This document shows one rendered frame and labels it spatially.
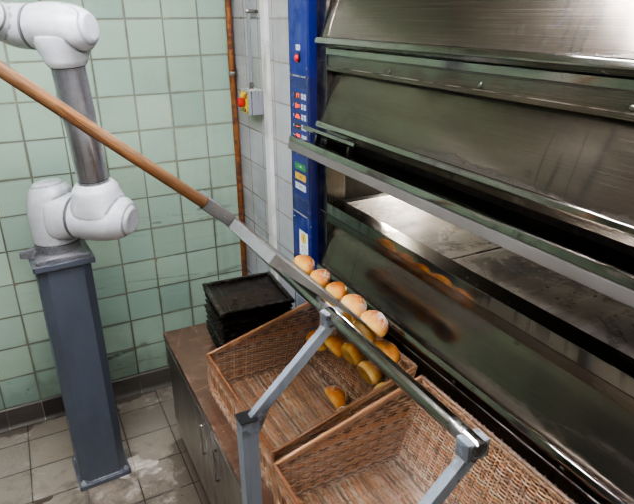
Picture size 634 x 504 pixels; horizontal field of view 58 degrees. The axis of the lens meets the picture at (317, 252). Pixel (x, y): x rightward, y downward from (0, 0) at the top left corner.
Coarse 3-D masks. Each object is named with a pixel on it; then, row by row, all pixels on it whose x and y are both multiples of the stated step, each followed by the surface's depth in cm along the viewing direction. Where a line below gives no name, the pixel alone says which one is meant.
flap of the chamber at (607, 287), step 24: (288, 144) 189; (336, 144) 197; (336, 168) 162; (384, 168) 163; (384, 192) 142; (456, 192) 143; (456, 216) 120; (504, 216) 124; (528, 216) 127; (504, 240) 108; (552, 240) 109; (576, 240) 112; (552, 264) 99; (624, 264) 100; (600, 288) 91; (624, 288) 88
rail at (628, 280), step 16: (304, 144) 179; (336, 160) 162; (352, 160) 155; (384, 176) 142; (416, 192) 131; (432, 192) 128; (448, 208) 122; (464, 208) 118; (496, 224) 110; (528, 240) 103; (544, 240) 101; (560, 256) 97; (576, 256) 95; (592, 272) 92; (608, 272) 90; (624, 272) 88
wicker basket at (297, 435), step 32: (288, 320) 207; (224, 352) 199; (256, 352) 205; (288, 352) 212; (320, 352) 212; (224, 384) 182; (256, 384) 204; (352, 384) 194; (384, 384) 164; (288, 416) 187; (320, 416) 188; (288, 448) 154
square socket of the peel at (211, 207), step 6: (210, 204) 146; (216, 204) 146; (204, 210) 145; (210, 210) 146; (216, 210) 147; (222, 210) 148; (216, 216) 148; (222, 216) 148; (228, 216) 149; (234, 216) 150; (222, 222) 149; (228, 222) 150
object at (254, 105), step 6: (240, 90) 241; (246, 90) 236; (252, 90) 235; (258, 90) 236; (240, 96) 242; (252, 96) 236; (258, 96) 237; (246, 102) 237; (252, 102) 237; (258, 102) 238; (246, 108) 239; (252, 108) 238; (258, 108) 239; (252, 114) 238; (258, 114) 240
